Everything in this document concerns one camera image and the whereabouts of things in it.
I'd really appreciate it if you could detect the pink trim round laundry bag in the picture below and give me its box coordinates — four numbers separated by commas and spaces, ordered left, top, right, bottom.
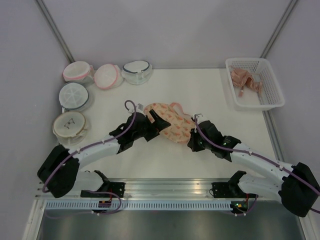
62, 61, 94, 85

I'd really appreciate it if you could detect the pink satin bra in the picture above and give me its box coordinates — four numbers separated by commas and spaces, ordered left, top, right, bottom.
230, 68, 263, 98

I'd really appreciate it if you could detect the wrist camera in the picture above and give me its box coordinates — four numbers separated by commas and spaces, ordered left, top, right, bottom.
193, 113, 206, 123
135, 103, 144, 114

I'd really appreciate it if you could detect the beige glasses print laundry bag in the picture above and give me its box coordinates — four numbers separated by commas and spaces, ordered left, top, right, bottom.
52, 111, 88, 146

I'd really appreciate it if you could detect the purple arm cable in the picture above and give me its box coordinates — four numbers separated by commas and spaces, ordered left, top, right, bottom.
192, 113, 320, 217
41, 100, 137, 220

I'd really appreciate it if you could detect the tulip print bra laundry bag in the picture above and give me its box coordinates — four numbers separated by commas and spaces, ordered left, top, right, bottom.
143, 102, 195, 144

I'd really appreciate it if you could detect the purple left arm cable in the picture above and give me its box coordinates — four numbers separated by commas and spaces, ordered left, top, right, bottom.
41, 100, 137, 220

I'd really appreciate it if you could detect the blue trim white laundry bag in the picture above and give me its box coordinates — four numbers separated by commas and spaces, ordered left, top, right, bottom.
121, 60, 153, 85

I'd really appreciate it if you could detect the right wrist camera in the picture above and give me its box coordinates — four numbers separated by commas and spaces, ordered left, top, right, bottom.
193, 113, 206, 123

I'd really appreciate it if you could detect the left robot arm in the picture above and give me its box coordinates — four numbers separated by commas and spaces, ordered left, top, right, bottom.
37, 110, 171, 198

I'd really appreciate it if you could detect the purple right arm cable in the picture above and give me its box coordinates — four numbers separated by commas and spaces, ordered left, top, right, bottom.
192, 113, 320, 217

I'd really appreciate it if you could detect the white plastic basket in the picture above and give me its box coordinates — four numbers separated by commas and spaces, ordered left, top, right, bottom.
225, 57, 285, 111

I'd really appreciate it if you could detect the white slotted cable duct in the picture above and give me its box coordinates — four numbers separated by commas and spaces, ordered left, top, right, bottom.
45, 200, 233, 211

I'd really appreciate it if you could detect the right aluminium corner post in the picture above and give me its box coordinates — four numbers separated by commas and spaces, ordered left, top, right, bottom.
260, 0, 300, 59

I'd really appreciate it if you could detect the pink trim mesh laundry bag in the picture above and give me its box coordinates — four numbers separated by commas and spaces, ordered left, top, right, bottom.
94, 63, 123, 90

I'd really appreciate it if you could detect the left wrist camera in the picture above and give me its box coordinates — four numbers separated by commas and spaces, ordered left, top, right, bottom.
135, 103, 144, 114

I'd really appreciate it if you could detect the aluminium corner post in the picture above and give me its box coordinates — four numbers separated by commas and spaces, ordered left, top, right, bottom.
34, 0, 75, 64
260, 0, 300, 59

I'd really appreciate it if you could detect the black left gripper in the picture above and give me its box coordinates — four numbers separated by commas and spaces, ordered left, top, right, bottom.
133, 110, 171, 142

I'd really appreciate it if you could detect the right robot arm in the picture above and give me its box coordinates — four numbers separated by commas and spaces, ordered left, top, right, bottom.
187, 114, 320, 218

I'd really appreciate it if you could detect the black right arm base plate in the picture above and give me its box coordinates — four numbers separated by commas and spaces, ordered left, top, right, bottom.
211, 182, 256, 199

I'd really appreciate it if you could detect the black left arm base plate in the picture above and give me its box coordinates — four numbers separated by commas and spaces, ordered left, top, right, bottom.
80, 182, 125, 198

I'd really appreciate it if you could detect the left aluminium corner post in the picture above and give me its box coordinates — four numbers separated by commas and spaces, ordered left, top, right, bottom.
34, 0, 75, 64

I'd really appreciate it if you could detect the grey trim round laundry bag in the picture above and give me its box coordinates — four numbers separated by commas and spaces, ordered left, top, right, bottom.
58, 82, 94, 113

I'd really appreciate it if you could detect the aluminium front rail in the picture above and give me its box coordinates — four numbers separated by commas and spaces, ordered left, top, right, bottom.
34, 177, 307, 201

